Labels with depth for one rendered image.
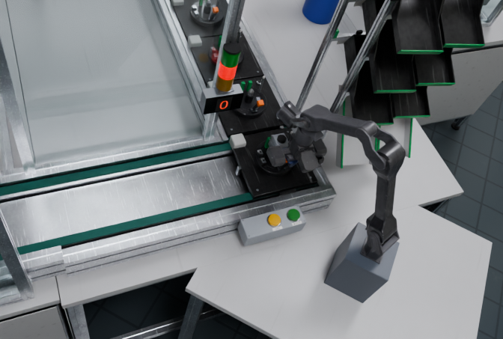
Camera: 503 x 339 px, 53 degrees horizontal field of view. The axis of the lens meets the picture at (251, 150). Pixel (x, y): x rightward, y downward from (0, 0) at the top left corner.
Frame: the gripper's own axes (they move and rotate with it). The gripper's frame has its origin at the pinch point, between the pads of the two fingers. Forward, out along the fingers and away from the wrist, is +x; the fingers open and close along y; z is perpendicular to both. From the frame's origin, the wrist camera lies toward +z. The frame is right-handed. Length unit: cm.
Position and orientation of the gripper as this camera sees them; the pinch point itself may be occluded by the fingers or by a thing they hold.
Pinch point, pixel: (293, 160)
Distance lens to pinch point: 161.1
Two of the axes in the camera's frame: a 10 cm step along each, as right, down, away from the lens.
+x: -2.0, 5.7, 8.0
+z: 3.5, 8.0, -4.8
